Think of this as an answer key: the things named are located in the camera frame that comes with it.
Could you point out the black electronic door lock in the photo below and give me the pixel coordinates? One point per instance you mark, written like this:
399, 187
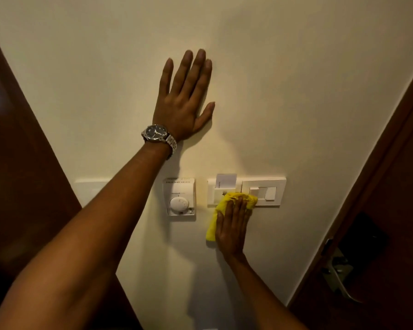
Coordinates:
363, 243

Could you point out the white thermostat with round dial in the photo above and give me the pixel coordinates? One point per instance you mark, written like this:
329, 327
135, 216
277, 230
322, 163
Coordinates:
179, 196

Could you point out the person's right middle finger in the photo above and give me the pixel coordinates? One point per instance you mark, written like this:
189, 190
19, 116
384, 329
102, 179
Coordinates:
237, 211

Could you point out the person's right thumb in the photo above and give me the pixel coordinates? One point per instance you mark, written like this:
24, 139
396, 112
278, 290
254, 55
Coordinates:
219, 225

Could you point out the person's right hand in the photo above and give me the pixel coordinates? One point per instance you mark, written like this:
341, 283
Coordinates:
231, 228

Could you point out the person's right little finger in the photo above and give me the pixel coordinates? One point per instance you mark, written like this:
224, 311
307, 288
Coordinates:
249, 216

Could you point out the person's left middle finger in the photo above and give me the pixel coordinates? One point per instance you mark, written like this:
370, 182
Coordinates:
194, 71

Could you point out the person's left hand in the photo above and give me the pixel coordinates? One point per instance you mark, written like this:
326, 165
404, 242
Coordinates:
177, 106

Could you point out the dark brown wooden panel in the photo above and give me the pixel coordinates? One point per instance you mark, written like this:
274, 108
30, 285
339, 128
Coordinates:
20, 185

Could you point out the person's left forearm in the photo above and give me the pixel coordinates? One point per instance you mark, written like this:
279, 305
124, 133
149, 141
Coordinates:
79, 237

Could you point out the silver wristwatch with dark dial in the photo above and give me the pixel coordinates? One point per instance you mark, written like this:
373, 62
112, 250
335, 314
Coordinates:
157, 133

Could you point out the yellow cleaning cloth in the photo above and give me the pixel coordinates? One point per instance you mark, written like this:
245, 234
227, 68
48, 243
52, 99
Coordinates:
223, 206

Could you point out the person's left little finger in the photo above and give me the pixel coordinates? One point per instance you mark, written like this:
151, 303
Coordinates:
166, 76

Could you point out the white key card holder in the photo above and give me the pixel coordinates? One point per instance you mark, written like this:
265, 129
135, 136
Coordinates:
222, 190

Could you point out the white blank wall plate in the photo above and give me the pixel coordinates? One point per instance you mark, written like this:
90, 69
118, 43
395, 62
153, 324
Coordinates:
87, 190

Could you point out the white key card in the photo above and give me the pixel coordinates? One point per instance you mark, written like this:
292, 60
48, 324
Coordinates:
225, 181

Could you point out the white wall switch plate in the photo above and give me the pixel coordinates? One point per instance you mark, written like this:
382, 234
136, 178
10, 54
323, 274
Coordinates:
266, 192

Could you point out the dark brown wooden door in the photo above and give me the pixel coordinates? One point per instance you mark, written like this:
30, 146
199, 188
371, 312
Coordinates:
382, 219

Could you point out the person's left thumb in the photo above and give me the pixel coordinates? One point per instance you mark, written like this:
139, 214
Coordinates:
205, 115

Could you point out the person's right forearm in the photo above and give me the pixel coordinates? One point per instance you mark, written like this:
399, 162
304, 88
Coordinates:
261, 295

